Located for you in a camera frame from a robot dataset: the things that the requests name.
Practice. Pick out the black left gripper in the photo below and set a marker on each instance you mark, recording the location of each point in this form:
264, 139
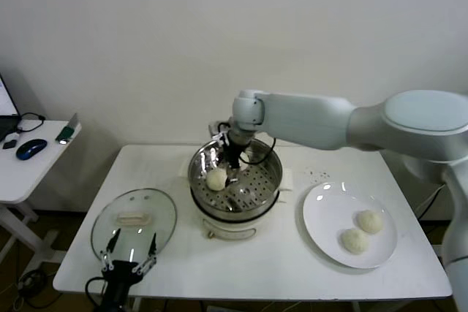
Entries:
118, 275

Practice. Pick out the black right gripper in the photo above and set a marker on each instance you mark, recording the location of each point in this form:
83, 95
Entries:
233, 151

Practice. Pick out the oval glass pot lid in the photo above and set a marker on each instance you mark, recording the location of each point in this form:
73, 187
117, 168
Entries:
161, 209

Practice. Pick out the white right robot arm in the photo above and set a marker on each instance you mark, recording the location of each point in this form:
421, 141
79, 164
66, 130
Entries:
311, 118

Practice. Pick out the perforated steel steamer basket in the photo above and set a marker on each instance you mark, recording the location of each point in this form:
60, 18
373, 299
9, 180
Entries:
256, 188

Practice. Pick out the large white plate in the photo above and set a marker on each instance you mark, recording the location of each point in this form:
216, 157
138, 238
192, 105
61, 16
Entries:
329, 209

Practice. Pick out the white side desk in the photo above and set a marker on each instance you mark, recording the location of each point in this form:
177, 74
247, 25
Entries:
36, 169

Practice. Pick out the green and white stapler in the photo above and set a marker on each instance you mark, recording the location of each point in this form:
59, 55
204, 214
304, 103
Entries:
66, 132

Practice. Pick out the blue computer mouse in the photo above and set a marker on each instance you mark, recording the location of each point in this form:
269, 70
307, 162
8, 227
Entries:
31, 148

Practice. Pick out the small black adapter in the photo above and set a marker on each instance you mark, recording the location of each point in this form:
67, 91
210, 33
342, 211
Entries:
8, 145

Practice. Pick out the black laptop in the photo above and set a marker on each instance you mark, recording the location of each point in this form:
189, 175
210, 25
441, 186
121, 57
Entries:
5, 100

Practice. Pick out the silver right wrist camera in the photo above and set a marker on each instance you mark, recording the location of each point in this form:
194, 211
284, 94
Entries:
214, 127

